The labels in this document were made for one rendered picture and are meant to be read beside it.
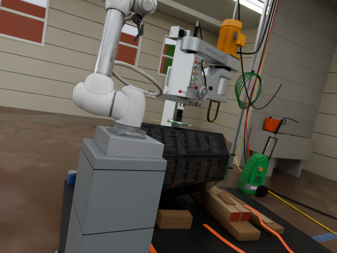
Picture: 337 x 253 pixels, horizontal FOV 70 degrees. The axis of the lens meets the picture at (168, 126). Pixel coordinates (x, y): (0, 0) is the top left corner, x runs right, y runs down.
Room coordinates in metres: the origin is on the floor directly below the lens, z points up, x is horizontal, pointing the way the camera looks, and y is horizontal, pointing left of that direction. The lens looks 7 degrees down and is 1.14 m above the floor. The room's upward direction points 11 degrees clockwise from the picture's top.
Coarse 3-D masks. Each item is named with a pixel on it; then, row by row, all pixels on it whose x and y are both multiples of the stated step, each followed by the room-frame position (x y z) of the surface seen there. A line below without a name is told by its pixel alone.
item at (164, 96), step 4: (152, 92) 2.21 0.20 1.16; (156, 92) 2.09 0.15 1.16; (152, 96) 2.22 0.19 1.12; (160, 96) 2.14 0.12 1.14; (164, 96) 2.18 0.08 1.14; (168, 96) 2.22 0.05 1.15; (172, 96) 2.26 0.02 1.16; (176, 96) 2.30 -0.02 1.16; (172, 100) 2.27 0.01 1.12; (176, 100) 2.31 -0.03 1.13; (180, 100) 2.36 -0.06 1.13; (184, 100) 2.41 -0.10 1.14; (188, 100) 2.46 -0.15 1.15; (192, 100) 2.51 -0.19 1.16; (188, 104) 2.47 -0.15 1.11; (192, 104) 2.52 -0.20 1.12; (196, 104) 2.58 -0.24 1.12; (200, 104) 2.57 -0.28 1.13
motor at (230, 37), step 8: (224, 24) 2.93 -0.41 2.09; (232, 24) 2.88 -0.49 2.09; (240, 24) 2.91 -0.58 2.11; (224, 32) 2.92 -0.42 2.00; (232, 32) 2.89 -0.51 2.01; (240, 32) 2.93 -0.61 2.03; (224, 40) 2.91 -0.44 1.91; (232, 40) 2.89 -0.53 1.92; (240, 40) 2.86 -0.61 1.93; (224, 48) 2.90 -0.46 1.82; (232, 48) 2.89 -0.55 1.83
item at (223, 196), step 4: (212, 188) 2.73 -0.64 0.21; (208, 192) 2.58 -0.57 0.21; (212, 192) 2.59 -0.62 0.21; (216, 192) 2.62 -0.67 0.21; (220, 192) 2.65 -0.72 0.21; (220, 196) 2.53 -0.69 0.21; (224, 196) 2.55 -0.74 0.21; (224, 200) 2.44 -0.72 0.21; (228, 200) 2.46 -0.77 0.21; (228, 204) 2.37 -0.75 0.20; (232, 204) 2.38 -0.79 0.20; (236, 204) 2.40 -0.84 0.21
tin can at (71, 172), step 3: (69, 171) 2.56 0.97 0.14; (72, 171) 2.58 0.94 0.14; (75, 171) 2.60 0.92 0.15; (69, 174) 2.54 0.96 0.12; (72, 174) 2.53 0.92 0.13; (75, 174) 2.55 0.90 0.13; (69, 177) 2.54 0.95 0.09; (72, 177) 2.54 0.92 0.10; (75, 177) 2.56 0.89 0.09; (69, 180) 2.53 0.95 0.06; (72, 180) 2.54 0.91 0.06; (75, 180) 2.56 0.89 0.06; (69, 183) 2.53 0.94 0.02; (72, 183) 2.54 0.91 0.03
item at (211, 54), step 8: (184, 40) 2.39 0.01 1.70; (192, 40) 2.36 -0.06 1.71; (200, 40) 2.38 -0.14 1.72; (184, 48) 2.39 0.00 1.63; (192, 48) 2.36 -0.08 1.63; (200, 48) 2.39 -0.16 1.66; (208, 48) 2.49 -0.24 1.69; (216, 48) 2.61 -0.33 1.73; (200, 56) 2.60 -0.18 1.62; (208, 56) 2.53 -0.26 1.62; (216, 56) 2.63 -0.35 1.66; (224, 56) 2.76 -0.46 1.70; (232, 56) 2.87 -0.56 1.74; (216, 64) 2.89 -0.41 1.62; (224, 64) 2.80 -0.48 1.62; (232, 64) 2.90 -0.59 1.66
